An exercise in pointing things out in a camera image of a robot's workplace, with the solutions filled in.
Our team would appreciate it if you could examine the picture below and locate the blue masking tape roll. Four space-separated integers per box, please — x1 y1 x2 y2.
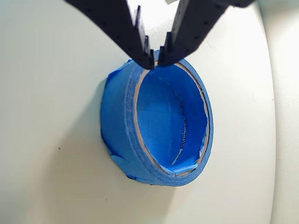
100 50 214 187

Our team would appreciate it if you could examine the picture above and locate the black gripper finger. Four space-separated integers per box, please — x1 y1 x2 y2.
64 0 155 70
158 0 256 68

